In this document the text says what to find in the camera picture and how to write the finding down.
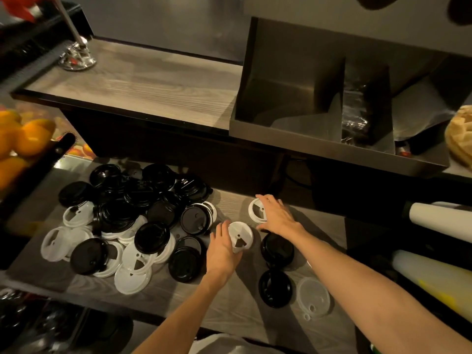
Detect clear plastic lids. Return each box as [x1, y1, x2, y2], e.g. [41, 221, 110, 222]
[296, 277, 331, 321]

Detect grey foil pouch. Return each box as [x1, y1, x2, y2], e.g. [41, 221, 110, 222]
[392, 75, 458, 143]

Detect white cup lid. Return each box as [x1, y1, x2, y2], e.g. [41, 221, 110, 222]
[227, 221, 254, 254]
[247, 198, 268, 224]

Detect translucent yellow print cup stack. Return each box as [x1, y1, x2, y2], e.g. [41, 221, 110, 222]
[391, 249, 472, 325]

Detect pile of mixed cup lids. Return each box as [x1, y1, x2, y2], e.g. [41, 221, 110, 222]
[39, 163, 218, 295]

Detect white shirt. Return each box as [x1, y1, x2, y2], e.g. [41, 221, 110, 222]
[188, 333, 281, 354]

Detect tan crumpled paper bundle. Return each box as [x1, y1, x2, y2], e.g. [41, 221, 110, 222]
[444, 105, 472, 170]

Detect chrome flag stand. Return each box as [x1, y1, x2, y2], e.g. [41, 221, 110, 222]
[55, 0, 97, 72]

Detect person's right hand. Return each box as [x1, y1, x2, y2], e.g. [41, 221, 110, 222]
[255, 193, 309, 243]

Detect person's left forearm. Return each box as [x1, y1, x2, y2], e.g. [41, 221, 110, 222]
[132, 274, 228, 354]

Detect person's left hand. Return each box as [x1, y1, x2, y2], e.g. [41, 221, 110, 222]
[203, 221, 243, 285]

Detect white paper cup stack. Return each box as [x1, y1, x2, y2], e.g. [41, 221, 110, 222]
[404, 201, 472, 244]

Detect clear plastic bag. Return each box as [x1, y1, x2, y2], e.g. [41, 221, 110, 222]
[341, 83, 371, 146]

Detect pile of oranges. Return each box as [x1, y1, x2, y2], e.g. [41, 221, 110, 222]
[0, 109, 57, 190]

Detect person's right forearm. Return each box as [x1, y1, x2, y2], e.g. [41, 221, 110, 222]
[291, 226, 472, 354]

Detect red flag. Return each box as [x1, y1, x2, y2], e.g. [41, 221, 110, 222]
[0, 0, 56, 23]

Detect dark metal organizer box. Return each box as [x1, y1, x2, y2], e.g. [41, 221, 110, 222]
[228, 0, 472, 179]

